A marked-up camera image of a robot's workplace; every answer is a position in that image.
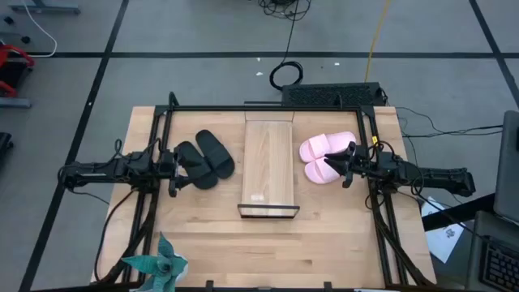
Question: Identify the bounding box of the grey laptop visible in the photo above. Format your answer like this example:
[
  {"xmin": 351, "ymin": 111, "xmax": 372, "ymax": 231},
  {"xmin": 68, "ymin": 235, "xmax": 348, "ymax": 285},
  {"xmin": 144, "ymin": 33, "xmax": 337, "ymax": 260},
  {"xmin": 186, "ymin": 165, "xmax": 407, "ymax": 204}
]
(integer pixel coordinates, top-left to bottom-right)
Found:
[{"xmin": 491, "ymin": 109, "xmax": 519, "ymax": 227}]

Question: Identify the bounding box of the white printed paper sheet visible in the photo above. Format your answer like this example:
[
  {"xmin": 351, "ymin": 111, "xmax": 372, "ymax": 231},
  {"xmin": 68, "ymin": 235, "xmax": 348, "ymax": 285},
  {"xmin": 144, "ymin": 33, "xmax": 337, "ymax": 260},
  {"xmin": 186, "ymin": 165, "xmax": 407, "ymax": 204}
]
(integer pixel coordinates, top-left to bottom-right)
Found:
[{"xmin": 420, "ymin": 195, "xmax": 466, "ymax": 264}]

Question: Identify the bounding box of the black wire shoe rack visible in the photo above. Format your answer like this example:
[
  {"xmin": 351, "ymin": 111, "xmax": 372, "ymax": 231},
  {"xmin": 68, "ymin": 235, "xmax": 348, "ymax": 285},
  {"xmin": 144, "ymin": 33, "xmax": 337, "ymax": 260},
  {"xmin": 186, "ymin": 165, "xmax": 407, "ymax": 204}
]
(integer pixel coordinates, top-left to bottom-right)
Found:
[{"xmin": 236, "ymin": 109, "xmax": 302, "ymax": 221}]

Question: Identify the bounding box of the black slide sandal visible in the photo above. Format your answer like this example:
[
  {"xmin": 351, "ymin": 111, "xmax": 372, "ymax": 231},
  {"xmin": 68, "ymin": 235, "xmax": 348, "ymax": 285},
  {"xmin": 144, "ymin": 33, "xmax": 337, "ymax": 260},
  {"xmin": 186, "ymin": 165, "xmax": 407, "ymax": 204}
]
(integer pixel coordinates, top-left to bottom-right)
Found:
[
  {"xmin": 195, "ymin": 129, "xmax": 237, "ymax": 181},
  {"xmin": 177, "ymin": 140, "xmax": 221, "ymax": 191}
]

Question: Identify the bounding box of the black aluminium rig frame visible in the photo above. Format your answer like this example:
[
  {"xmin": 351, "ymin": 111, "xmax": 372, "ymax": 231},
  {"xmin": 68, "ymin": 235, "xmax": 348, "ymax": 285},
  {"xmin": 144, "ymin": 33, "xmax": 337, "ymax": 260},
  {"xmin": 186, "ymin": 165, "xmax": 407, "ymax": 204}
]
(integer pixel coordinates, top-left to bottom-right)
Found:
[{"xmin": 91, "ymin": 92, "xmax": 437, "ymax": 292}]

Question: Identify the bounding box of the black coiled floor cable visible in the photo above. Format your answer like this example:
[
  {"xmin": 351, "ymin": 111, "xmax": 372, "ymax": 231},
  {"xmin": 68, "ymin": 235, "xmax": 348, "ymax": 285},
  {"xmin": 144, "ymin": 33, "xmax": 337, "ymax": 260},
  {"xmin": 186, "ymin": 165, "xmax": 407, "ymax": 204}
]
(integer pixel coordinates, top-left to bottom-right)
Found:
[{"xmin": 268, "ymin": 0, "xmax": 305, "ymax": 92}]

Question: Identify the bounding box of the yellow cable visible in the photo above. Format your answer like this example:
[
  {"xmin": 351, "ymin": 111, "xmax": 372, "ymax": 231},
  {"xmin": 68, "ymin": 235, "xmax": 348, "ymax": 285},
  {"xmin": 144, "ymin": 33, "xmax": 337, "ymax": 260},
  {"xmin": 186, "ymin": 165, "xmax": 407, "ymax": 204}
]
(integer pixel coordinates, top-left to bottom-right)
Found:
[{"xmin": 363, "ymin": 0, "xmax": 394, "ymax": 84}]

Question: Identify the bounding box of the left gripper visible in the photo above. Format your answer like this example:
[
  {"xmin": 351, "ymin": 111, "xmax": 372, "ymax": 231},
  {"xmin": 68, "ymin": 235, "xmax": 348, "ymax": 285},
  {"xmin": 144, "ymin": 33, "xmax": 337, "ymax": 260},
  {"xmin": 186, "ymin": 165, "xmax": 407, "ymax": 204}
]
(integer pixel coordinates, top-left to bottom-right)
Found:
[{"xmin": 159, "ymin": 146, "xmax": 207, "ymax": 199}]

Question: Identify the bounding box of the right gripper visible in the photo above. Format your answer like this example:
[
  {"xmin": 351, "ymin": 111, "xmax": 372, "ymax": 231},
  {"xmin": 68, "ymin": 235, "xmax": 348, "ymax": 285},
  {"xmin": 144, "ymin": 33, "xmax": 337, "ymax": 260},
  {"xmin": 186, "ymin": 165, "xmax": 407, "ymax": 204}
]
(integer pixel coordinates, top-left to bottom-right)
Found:
[{"xmin": 323, "ymin": 140, "xmax": 371, "ymax": 190}]

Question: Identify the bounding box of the teal artificial plant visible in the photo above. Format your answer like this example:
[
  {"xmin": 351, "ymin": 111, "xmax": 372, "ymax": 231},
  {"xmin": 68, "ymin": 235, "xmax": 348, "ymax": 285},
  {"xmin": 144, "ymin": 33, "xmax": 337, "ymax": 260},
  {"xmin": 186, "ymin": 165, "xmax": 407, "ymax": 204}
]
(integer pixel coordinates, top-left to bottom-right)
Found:
[{"xmin": 121, "ymin": 231, "xmax": 190, "ymax": 292}]

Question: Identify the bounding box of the tangled black cable bundle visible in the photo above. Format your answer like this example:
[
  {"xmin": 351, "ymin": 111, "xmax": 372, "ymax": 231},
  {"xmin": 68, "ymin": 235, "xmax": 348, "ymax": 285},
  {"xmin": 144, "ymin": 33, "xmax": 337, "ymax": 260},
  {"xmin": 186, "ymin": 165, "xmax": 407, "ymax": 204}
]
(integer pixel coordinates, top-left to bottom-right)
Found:
[{"xmin": 257, "ymin": 0, "xmax": 313, "ymax": 22}]

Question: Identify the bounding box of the white cable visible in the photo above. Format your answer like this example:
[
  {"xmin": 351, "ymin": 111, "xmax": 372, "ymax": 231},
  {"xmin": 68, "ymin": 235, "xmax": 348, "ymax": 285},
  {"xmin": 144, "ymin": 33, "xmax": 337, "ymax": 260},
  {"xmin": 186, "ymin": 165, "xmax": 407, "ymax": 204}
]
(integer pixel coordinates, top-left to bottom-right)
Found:
[{"xmin": 19, "ymin": 0, "xmax": 58, "ymax": 58}]

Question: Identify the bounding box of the thin black floor cable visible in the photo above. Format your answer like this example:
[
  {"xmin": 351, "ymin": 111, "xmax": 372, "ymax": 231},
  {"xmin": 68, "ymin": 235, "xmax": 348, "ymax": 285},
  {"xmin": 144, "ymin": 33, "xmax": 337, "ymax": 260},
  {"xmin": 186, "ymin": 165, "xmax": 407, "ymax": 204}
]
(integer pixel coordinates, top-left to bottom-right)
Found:
[{"xmin": 394, "ymin": 105, "xmax": 504, "ymax": 140}]

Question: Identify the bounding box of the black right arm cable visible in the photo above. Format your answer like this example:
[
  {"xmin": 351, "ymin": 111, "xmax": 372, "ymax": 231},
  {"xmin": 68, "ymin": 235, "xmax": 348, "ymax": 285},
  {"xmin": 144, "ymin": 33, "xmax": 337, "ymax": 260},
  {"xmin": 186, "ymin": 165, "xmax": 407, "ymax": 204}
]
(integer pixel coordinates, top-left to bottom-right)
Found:
[{"xmin": 363, "ymin": 139, "xmax": 427, "ymax": 213}]

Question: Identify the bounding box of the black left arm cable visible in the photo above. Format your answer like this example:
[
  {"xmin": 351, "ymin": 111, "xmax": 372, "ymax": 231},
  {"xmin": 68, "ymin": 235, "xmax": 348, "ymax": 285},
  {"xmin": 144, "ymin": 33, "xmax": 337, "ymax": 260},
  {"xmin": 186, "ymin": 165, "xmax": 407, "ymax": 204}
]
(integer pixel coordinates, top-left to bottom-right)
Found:
[{"xmin": 93, "ymin": 187, "xmax": 137, "ymax": 283}]

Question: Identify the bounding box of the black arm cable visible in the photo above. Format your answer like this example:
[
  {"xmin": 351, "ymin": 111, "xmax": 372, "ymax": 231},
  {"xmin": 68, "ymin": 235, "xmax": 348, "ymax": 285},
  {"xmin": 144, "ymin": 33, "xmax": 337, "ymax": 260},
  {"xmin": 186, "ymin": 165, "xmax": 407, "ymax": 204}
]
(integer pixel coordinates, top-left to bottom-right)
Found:
[
  {"xmin": 93, "ymin": 187, "xmax": 137, "ymax": 283},
  {"xmin": 363, "ymin": 139, "xmax": 427, "ymax": 213}
]

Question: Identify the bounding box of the grey desk foot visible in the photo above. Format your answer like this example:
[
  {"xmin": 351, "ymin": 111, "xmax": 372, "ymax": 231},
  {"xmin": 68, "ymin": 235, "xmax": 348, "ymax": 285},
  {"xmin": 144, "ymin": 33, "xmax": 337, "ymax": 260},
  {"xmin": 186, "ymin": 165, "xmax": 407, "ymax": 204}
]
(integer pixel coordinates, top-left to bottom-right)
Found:
[
  {"xmin": 0, "ymin": 97, "xmax": 33, "ymax": 110},
  {"xmin": 7, "ymin": 0, "xmax": 81, "ymax": 16}
]

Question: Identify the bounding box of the pink slide sandal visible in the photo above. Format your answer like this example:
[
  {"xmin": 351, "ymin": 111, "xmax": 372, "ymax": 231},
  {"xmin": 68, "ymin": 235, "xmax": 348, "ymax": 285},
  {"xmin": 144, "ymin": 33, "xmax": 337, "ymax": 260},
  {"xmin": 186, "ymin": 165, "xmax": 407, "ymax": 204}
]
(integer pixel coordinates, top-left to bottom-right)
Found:
[
  {"xmin": 298, "ymin": 130, "xmax": 358, "ymax": 164},
  {"xmin": 303, "ymin": 156, "xmax": 346, "ymax": 186}
]

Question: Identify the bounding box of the red and black cart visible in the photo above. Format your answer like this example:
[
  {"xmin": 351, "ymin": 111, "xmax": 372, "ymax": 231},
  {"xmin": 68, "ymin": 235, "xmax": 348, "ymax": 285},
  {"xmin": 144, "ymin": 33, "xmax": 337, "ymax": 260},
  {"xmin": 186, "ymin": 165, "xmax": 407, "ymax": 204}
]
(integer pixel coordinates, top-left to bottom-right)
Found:
[{"xmin": 0, "ymin": 40, "xmax": 36, "ymax": 99}]

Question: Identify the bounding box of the black keyboard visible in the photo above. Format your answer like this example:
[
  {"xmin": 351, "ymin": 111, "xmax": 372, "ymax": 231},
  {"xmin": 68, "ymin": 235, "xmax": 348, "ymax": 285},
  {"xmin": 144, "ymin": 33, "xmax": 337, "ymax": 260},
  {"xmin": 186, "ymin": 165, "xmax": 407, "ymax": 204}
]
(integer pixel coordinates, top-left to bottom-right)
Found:
[{"xmin": 479, "ymin": 238, "xmax": 519, "ymax": 292}]

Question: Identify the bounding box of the black floor beam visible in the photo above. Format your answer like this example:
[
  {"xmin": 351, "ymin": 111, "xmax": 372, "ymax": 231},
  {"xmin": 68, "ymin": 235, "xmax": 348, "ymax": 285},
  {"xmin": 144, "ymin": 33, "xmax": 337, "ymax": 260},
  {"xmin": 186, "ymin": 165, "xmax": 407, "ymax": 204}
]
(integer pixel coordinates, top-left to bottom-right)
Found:
[{"xmin": 421, "ymin": 192, "xmax": 497, "ymax": 233}]

